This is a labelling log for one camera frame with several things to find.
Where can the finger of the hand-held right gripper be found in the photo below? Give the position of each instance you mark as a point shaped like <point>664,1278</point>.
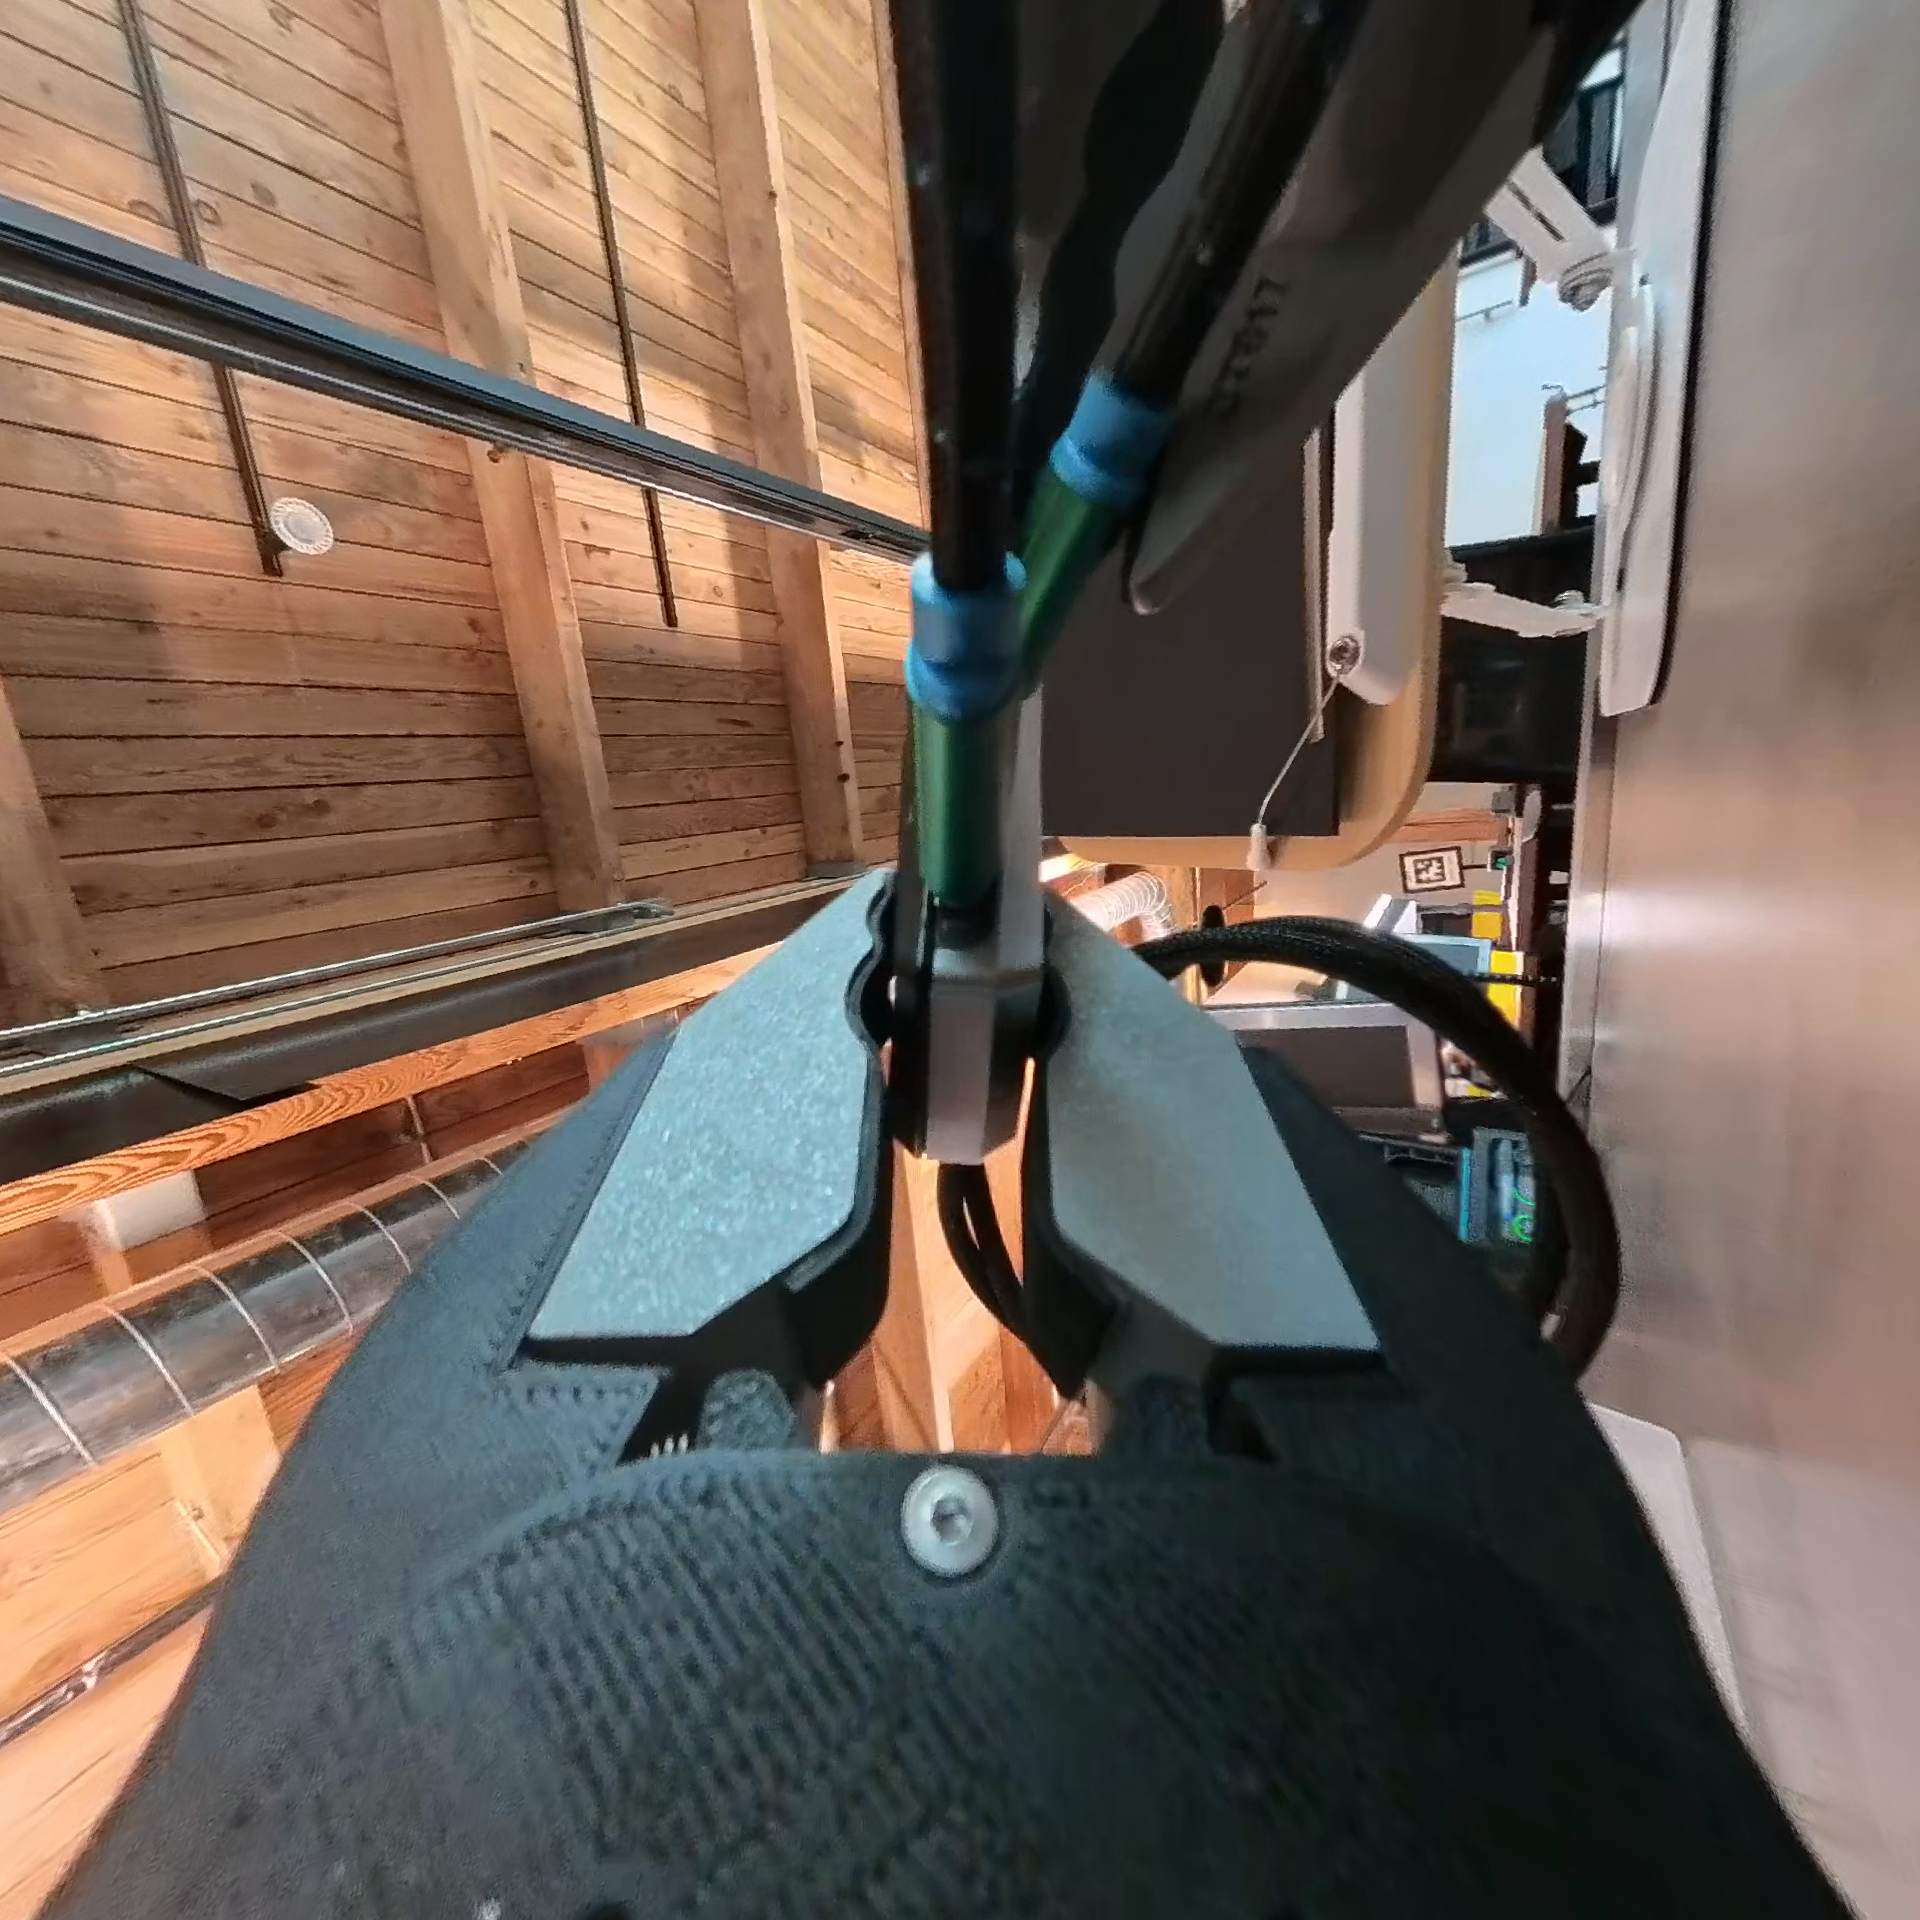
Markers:
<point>1112,150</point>
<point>1395,181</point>

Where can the black ceiling pipe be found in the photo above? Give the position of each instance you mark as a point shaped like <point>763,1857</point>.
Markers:
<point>622,328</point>
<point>211,343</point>

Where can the black device green display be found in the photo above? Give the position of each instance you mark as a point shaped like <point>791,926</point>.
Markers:
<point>1499,1185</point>

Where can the round white ceiling fixture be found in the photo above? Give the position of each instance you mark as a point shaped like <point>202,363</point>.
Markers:
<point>300,525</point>

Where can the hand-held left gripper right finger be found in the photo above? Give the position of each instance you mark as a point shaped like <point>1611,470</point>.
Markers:
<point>1187,1185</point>

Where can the silver ventilation duct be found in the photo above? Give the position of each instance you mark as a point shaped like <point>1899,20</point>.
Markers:
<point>226,1334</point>

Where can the black silver HDMI switch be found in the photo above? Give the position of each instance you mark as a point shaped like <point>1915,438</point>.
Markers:
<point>969,1051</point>

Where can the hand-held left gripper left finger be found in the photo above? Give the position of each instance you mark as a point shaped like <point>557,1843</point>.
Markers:
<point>721,1172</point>

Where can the black ceiling track rail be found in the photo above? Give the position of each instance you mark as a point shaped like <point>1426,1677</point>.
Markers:
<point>450,397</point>

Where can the black white marker tag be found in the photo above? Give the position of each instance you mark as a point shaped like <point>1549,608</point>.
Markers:
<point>1431,871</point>

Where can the dark steel beam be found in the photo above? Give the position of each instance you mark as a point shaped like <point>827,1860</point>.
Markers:
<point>374,1035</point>

